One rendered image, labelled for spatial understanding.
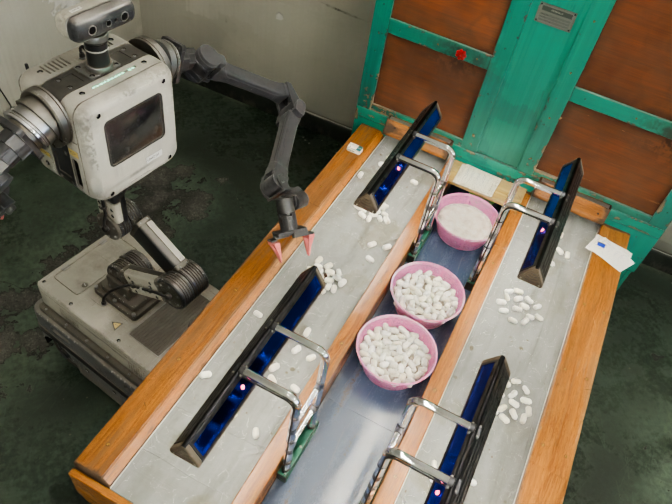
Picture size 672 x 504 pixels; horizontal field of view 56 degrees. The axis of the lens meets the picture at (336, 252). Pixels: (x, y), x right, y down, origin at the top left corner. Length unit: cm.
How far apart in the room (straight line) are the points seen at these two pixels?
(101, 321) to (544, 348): 157
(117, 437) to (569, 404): 136
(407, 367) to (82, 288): 126
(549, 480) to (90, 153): 156
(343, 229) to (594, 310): 95
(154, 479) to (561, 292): 153
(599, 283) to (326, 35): 202
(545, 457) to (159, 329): 138
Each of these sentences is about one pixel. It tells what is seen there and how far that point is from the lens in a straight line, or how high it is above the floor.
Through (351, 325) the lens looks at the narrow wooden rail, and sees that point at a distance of 209.
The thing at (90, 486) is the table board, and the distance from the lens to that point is 189.
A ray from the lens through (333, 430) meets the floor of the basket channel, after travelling 200.
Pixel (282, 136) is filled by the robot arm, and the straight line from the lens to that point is 217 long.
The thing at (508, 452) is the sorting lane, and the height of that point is 74.
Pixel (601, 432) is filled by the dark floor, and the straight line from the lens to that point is 315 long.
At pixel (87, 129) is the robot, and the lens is 175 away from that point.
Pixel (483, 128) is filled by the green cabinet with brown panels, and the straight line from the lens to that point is 268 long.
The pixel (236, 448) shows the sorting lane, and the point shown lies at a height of 74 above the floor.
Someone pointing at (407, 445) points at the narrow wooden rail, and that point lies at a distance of 192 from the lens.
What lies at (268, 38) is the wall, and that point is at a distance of 389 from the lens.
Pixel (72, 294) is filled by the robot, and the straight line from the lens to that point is 257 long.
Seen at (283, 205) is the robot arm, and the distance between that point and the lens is 200.
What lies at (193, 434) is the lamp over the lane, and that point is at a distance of 149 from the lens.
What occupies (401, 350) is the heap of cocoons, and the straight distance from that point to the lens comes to 210.
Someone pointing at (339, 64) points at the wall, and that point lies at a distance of 373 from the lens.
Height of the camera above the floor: 246
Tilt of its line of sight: 48 degrees down
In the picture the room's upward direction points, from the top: 11 degrees clockwise
